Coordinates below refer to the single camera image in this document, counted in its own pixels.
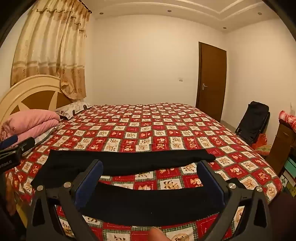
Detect cream wooden headboard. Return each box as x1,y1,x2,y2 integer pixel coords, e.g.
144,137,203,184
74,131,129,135
0,75,75,130

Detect red plaid cloth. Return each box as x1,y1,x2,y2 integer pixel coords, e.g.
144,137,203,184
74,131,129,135
278,110,296,131

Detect brown wooden door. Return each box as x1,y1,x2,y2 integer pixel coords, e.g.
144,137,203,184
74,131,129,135
195,42,227,122

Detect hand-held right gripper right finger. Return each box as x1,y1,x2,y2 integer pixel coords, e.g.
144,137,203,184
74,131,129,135
197,159,271,241

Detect person's right hand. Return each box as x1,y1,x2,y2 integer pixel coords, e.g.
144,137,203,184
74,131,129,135
149,227,168,241

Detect wooden cabinet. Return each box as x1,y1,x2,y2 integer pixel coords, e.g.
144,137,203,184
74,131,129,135
266,118,296,177

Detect pink folded blanket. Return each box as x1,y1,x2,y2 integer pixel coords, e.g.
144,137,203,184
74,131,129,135
0,109,61,149

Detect black folded stroller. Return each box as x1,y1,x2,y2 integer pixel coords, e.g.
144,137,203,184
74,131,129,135
235,101,271,145

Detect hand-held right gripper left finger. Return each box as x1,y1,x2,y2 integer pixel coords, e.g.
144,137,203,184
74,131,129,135
25,159,104,241

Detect patterned pillow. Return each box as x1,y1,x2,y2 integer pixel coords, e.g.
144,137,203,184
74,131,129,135
54,101,93,120

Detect orange plastic bag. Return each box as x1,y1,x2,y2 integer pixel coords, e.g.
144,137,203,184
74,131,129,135
251,134,269,150

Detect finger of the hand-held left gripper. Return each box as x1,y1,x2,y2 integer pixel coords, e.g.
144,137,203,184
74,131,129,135
0,135,19,150
0,137,36,158

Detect grey folded blanket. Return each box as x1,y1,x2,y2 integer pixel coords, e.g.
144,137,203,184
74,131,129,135
34,126,59,144

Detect stack of coloured boxes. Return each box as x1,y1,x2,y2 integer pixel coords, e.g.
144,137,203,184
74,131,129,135
278,157,296,198

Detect beige patterned curtain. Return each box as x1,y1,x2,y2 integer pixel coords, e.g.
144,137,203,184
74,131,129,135
10,0,93,100

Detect black pants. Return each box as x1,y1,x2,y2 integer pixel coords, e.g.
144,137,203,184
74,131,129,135
31,148,246,227

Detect red printed bedspread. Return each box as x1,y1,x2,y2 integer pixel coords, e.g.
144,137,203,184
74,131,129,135
5,103,284,241

